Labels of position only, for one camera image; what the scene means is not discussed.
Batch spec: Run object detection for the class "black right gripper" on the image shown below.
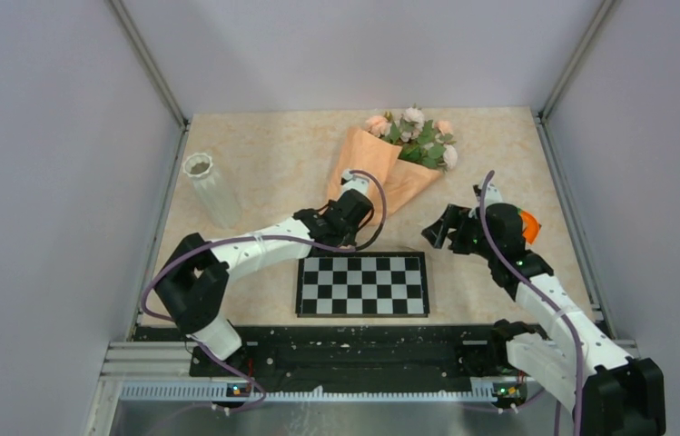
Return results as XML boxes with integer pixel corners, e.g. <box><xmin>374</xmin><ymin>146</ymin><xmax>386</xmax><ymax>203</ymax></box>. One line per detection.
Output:
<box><xmin>423</xmin><ymin>203</ymin><xmax>499</xmax><ymax>261</ymax></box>

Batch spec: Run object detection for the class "flower bouquet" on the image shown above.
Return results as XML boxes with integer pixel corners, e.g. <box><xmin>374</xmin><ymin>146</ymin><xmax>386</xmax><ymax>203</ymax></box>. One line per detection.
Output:
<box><xmin>327</xmin><ymin>106</ymin><xmax>458</xmax><ymax>224</ymax></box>

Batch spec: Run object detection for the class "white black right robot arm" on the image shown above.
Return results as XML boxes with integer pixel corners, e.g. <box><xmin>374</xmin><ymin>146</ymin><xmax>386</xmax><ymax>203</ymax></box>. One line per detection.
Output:
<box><xmin>421</xmin><ymin>203</ymin><xmax>666</xmax><ymax>435</ymax></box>

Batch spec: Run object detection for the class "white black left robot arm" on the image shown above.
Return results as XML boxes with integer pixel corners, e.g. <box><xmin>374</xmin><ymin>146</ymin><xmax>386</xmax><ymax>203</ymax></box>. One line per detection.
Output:
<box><xmin>149</xmin><ymin>189</ymin><xmax>373</xmax><ymax>376</ymax></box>

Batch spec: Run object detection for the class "black white checkerboard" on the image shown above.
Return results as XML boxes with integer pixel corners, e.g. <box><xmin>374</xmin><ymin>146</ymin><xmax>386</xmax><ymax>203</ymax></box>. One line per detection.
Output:
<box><xmin>295</xmin><ymin>252</ymin><xmax>430</xmax><ymax>318</ymax></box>

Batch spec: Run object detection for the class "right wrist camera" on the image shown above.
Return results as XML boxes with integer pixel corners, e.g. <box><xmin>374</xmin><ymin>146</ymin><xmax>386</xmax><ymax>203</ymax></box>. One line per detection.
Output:
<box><xmin>473</xmin><ymin>183</ymin><xmax>504</xmax><ymax>209</ymax></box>

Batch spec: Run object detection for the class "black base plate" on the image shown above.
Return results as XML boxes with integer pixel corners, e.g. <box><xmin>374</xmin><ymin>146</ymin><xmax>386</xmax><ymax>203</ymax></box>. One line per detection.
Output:
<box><xmin>133</xmin><ymin>325</ymin><xmax>529</xmax><ymax>395</ymax></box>

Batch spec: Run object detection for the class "aluminium frame rail right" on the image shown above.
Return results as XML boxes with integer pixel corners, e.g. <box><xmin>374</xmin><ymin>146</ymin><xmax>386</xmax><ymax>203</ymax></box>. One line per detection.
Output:
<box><xmin>531</xmin><ymin>0</ymin><xmax>620</xmax><ymax>338</ymax></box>

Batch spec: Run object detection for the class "aluminium front rail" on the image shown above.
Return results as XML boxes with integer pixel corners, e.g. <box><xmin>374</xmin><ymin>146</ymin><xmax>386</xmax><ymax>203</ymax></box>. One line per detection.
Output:
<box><xmin>98</xmin><ymin>340</ymin><xmax>647</xmax><ymax>403</ymax></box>

